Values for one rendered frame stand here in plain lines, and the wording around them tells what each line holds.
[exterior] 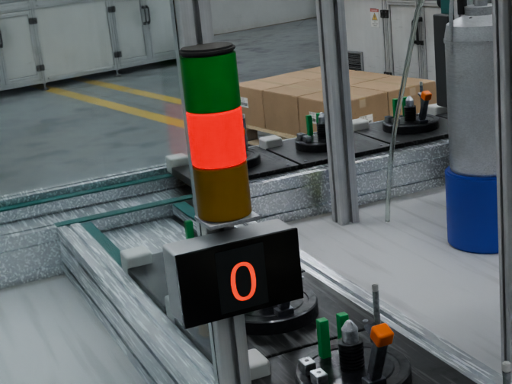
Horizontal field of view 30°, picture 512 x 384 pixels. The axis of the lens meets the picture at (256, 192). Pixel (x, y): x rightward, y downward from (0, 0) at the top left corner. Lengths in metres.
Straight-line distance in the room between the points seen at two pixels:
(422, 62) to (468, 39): 5.32
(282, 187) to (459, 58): 0.53
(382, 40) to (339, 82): 5.43
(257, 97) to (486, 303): 4.79
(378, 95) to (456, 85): 4.03
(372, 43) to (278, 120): 1.60
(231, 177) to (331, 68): 1.15
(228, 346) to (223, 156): 0.20
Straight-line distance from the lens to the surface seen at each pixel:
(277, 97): 6.14
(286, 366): 1.23
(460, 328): 1.57
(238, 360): 0.96
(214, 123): 0.84
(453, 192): 1.86
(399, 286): 1.74
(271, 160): 2.22
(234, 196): 0.86
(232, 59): 0.84
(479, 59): 1.78
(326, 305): 1.40
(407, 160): 2.24
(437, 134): 2.35
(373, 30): 7.50
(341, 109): 2.03
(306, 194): 2.13
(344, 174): 2.04
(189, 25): 0.86
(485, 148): 1.82
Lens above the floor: 1.52
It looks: 16 degrees down
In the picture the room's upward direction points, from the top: 6 degrees counter-clockwise
